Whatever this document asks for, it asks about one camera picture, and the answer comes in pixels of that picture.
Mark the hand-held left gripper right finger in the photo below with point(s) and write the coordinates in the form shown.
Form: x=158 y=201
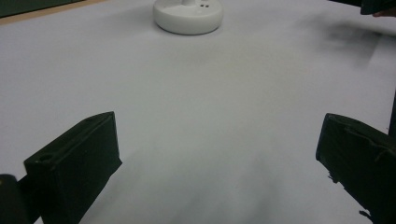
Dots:
x=361 y=155

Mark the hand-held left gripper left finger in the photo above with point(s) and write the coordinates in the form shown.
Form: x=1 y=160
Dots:
x=74 y=161

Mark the white round lamp base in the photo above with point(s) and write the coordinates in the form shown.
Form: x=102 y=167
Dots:
x=187 y=17

